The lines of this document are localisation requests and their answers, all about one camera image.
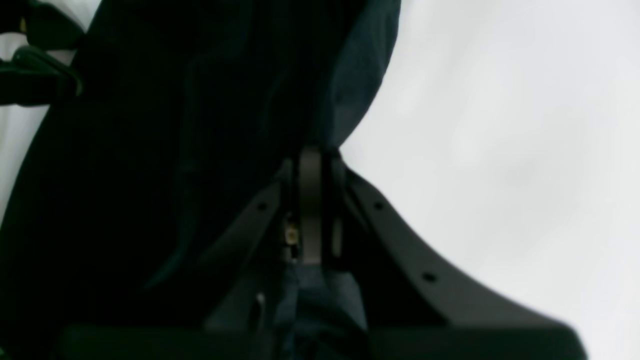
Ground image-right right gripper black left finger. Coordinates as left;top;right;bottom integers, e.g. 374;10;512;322
55;150;323;360

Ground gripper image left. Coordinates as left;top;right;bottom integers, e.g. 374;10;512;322
0;0;83;107

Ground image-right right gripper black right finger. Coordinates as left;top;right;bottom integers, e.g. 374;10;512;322
322;155;588;360

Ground black t-shirt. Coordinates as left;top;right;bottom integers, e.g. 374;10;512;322
1;0;401;360

